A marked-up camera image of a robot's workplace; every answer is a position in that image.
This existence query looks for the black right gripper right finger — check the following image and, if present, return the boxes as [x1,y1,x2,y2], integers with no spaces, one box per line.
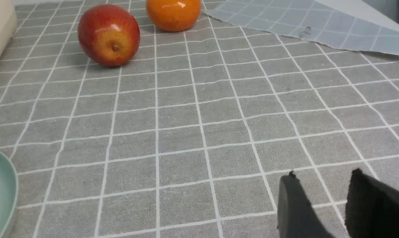
[345,168,399,238]

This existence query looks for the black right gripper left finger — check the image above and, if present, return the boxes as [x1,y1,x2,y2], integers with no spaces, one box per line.
[277,171,334,238]

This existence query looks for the grey checked tablecloth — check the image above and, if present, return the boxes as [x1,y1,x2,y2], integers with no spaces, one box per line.
[0,0,399,238]

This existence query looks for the orange persimmon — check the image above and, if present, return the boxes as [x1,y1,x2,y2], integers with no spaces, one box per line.
[145,0,201,32]

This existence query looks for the red apple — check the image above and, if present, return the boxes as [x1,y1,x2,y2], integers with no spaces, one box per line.
[77,4,140,67]

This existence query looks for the light green plate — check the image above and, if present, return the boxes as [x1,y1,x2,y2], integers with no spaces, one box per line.
[0,152,19,238]

